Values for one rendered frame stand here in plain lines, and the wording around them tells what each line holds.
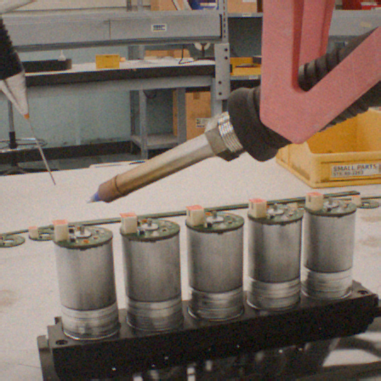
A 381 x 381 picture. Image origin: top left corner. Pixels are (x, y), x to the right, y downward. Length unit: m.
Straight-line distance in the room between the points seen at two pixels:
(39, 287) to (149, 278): 0.13
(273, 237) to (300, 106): 0.10
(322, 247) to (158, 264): 0.08
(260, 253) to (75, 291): 0.08
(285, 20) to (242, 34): 4.72
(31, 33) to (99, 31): 0.26
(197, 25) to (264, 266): 2.33
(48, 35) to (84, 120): 2.24
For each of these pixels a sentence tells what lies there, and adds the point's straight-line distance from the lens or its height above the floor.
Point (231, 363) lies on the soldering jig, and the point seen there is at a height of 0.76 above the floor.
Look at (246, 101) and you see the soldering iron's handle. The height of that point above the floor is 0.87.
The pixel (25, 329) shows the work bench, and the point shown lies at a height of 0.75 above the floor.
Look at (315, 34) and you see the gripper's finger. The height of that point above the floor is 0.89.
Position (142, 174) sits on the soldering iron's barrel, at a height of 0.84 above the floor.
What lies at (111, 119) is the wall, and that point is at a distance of 4.69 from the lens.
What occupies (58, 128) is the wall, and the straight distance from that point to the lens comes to 4.66.
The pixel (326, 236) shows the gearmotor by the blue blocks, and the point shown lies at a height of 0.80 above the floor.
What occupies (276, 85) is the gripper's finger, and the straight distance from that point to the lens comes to 0.18.
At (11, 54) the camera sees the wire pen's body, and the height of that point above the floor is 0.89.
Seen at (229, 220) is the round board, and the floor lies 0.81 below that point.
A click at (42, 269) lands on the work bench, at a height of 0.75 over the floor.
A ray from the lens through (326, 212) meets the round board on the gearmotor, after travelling 0.28.
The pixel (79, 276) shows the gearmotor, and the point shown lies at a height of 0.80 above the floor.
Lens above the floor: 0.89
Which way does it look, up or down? 15 degrees down
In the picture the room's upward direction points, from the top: 2 degrees counter-clockwise
